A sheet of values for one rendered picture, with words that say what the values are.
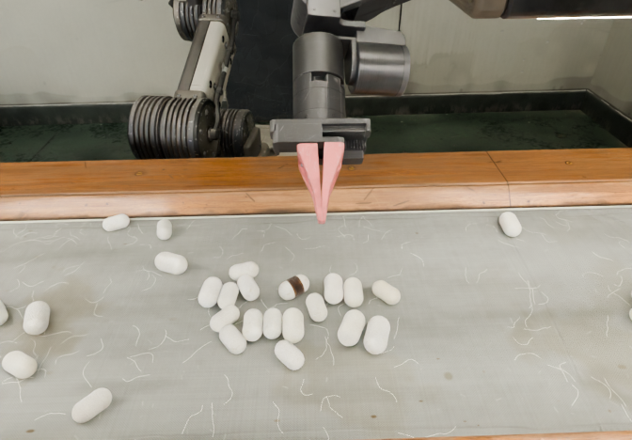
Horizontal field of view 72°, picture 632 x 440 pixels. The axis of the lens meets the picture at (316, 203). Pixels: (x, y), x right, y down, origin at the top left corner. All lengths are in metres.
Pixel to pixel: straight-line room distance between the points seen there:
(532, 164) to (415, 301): 0.31
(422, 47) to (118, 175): 2.08
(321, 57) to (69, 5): 2.24
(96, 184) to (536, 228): 0.58
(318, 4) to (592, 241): 0.43
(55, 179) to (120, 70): 1.99
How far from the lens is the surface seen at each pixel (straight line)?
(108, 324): 0.49
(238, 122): 1.05
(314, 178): 0.43
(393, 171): 0.62
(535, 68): 2.82
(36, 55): 2.81
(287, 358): 0.41
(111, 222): 0.60
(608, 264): 0.60
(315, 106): 0.45
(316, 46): 0.49
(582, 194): 0.68
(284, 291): 0.45
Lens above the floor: 1.09
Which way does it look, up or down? 36 degrees down
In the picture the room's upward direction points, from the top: 1 degrees counter-clockwise
